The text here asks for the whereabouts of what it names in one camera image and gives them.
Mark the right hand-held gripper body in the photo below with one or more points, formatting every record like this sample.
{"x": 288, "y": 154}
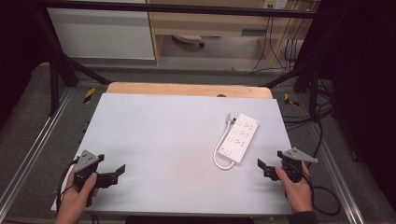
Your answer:
{"x": 294, "y": 165}

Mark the person's left hand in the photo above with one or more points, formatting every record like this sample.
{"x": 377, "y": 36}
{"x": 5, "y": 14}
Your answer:
{"x": 74, "y": 200}

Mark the pale grey table board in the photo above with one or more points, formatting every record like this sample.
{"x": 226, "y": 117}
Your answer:
{"x": 162, "y": 149}

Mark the black metal frame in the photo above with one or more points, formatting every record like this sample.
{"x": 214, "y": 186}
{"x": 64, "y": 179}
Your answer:
{"x": 57, "y": 77}

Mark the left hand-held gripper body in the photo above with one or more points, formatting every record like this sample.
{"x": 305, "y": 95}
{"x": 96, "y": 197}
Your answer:
{"x": 86, "y": 161}

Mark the person's right hand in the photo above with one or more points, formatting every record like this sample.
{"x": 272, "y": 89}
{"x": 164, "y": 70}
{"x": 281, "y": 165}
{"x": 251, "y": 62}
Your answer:
{"x": 299, "y": 194}

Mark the black curtain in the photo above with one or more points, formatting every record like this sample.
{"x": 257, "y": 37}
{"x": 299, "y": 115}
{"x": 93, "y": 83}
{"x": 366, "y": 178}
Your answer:
{"x": 18, "y": 46}
{"x": 361, "y": 93}

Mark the aluminium floor rail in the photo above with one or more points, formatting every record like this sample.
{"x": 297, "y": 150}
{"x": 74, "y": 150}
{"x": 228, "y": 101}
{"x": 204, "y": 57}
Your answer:
{"x": 337, "y": 174}
{"x": 34, "y": 146}

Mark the wooden table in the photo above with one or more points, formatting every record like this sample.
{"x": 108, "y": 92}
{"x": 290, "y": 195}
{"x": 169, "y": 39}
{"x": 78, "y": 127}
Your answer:
{"x": 174, "y": 88}

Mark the light wooden desk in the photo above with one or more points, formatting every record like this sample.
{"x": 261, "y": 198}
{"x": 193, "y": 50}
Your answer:
{"x": 218, "y": 23}

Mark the white power strip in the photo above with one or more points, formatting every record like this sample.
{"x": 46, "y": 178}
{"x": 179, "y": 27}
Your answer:
{"x": 239, "y": 138}

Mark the white wall socket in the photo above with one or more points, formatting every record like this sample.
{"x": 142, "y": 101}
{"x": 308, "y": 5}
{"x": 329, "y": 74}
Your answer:
{"x": 275, "y": 3}

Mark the white cabinet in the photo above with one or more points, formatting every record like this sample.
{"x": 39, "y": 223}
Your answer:
{"x": 102, "y": 31}

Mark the white chair base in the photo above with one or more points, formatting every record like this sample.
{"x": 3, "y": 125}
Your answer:
{"x": 189, "y": 39}

